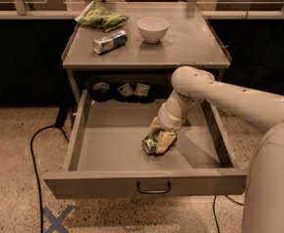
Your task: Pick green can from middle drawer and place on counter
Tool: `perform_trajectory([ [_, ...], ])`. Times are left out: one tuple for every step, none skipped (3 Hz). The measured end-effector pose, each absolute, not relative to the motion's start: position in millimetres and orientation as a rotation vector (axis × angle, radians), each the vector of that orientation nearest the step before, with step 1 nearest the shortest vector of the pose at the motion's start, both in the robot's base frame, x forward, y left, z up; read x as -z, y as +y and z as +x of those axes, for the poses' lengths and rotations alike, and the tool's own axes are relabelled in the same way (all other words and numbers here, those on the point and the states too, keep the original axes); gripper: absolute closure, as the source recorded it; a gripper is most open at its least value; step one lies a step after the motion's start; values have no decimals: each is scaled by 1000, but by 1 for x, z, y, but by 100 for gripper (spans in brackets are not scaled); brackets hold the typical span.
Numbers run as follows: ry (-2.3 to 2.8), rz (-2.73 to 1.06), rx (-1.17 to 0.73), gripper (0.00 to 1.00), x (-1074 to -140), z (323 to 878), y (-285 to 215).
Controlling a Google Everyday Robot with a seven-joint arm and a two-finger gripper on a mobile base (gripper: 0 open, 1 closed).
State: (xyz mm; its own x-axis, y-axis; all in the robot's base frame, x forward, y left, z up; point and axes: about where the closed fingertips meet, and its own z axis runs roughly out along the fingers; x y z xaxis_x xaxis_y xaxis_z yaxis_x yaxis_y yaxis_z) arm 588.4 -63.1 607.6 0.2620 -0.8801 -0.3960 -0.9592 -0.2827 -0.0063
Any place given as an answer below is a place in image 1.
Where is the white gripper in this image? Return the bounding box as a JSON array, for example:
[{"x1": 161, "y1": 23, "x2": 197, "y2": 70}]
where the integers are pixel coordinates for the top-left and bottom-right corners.
[{"x1": 148, "y1": 101, "x2": 191, "y2": 154}]

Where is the crushed green can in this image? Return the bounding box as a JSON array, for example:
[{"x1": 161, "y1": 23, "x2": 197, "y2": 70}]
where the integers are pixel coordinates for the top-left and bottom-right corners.
[{"x1": 142, "y1": 130, "x2": 160, "y2": 155}]

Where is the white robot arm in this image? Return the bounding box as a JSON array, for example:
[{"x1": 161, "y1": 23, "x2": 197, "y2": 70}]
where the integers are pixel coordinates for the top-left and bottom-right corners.
[{"x1": 148, "y1": 66, "x2": 284, "y2": 233}]

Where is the open grey drawer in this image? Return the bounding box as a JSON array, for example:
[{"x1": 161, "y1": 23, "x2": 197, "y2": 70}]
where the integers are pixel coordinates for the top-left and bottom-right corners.
[{"x1": 44, "y1": 91, "x2": 246, "y2": 199}]

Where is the grey cabinet counter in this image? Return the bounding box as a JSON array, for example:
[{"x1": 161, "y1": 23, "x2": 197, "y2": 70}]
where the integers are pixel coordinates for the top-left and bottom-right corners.
[{"x1": 62, "y1": 2, "x2": 231, "y2": 98}]

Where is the silver blue can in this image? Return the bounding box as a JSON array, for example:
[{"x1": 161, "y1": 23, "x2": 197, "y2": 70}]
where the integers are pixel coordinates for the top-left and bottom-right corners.
[{"x1": 93, "y1": 30, "x2": 128, "y2": 54}]

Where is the white label card right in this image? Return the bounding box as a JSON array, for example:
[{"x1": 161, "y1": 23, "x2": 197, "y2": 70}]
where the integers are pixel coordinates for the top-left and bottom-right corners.
[{"x1": 135, "y1": 83, "x2": 150, "y2": 97}]

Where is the white label card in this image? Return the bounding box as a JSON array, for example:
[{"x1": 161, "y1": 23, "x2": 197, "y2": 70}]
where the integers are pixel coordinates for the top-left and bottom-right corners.
[
  {"x1": 135, "y1": 83, "x2": 150, "y2": 97},
  {"x1": 117, "y1": 83, "x2": 134, "y2": 97}
]

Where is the white label card left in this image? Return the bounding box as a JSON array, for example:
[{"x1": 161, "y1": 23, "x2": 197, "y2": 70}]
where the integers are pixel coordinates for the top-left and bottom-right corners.
[{"x1": 117, "y1": 83, "x2": 134, "y2": 97}]

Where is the round dark object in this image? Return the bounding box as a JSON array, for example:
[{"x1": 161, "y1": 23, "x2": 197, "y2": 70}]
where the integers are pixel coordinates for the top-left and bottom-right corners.
[{"x1": 91, "y1": 83, "x2": 110, "y2": 102}]

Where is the white bowl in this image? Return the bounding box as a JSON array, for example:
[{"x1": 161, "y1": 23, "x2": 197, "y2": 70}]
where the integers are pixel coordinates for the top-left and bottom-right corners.
[{"x1": 137, "y1": 17, "x2": 170, "y2": 44}]

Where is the green chip bag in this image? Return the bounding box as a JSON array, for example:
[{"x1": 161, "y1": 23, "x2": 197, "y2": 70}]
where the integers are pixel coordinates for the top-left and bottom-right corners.
[{"x1": 75, "y1": 1, "x2": 128, "y2": 32}]

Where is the blue tape cross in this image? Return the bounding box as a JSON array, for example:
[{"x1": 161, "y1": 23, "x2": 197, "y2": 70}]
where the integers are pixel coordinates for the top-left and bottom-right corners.
[{"x1": 43, "y1": 205, "x2": 75, "y2": 233}]

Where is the black drawer handle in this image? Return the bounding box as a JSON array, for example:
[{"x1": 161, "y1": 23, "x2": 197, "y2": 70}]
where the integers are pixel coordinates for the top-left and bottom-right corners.
[{"x1": 137, "y1": 182, "x2": 172, "y2": 195}]

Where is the black floor cable right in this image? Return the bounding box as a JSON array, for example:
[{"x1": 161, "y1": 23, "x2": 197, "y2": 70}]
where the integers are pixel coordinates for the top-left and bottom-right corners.
[{"x1": 212, "y1": 194, "x2": 245, "y2": 233}]

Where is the black floor cable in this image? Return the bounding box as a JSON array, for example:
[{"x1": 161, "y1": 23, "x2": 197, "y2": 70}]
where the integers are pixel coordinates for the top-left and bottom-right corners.
[
  {"x1": 29, "y1": 125, "x2": 70, "y2": 233},
  {"x1": 212, "y1": 194, "x2": 245, "y2": 233}
]

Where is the black floor cable left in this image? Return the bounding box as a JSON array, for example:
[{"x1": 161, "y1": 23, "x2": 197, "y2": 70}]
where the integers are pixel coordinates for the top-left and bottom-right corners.
[{"x1": 29, "y1": 125, "x2": 70, "y2": 233}]

